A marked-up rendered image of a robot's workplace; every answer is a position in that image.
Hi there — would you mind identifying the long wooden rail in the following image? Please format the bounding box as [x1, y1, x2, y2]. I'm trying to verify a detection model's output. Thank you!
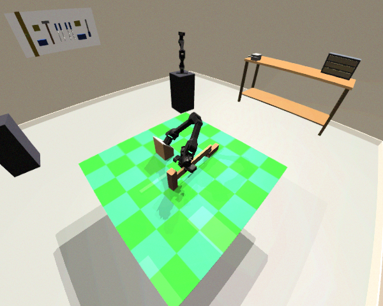
[177, 144, 212, 179]

